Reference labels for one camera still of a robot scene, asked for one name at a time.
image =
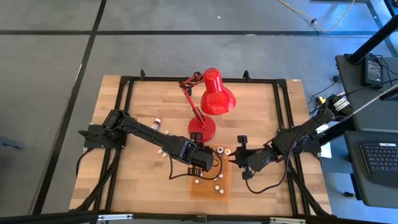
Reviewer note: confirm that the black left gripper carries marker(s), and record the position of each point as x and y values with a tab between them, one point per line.
196	137

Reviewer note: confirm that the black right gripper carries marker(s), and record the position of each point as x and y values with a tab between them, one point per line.
242	140

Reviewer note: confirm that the yellow cap food coloring bottle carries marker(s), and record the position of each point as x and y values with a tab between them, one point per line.
227	152

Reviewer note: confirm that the purple cap food coloring bottle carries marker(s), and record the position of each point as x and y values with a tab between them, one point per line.
219	150

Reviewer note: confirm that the large red food coloring bottle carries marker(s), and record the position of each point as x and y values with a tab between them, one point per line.
157	123

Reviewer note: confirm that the orange translucent plastic bin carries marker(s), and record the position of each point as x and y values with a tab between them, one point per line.
206	194

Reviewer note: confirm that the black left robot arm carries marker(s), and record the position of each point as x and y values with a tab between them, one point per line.
149	134

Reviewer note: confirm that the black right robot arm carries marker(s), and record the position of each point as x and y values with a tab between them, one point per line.
308	129

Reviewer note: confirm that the red desk lamp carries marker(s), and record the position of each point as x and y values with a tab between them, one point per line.
216	99

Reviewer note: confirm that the black table clamp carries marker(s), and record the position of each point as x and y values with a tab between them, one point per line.
142	74
246	74

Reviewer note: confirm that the yellow plug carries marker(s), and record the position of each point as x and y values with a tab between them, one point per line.
321	100

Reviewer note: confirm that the black support pole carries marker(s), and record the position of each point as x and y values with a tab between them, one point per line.
339	130
373	41

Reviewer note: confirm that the small black floor plug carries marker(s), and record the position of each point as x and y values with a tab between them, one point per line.
349	195

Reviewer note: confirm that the black keyboard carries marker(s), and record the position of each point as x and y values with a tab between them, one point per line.
381	161

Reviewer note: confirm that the thin grey rod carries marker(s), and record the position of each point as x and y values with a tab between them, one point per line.
379	97

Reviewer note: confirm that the black crossbar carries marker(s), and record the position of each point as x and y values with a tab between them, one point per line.
62	217

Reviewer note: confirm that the black power adapter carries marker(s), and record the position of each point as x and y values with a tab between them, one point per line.
372	71

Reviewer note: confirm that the black monitor foot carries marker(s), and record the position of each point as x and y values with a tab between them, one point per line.
390	95

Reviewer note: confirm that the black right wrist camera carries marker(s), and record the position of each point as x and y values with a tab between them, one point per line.
255	161

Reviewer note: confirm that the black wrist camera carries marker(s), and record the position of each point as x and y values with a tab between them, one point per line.
255	161
207	161

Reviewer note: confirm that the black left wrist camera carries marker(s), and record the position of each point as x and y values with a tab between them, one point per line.
207	161

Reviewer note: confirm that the black aluminium table frame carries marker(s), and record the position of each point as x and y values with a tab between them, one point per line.
155	79

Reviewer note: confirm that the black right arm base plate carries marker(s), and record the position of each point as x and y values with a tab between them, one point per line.
314	146

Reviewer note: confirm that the silver bracket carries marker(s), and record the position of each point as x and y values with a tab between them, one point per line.
287	221
115	217

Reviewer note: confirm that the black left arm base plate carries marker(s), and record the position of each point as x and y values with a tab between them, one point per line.
93	141

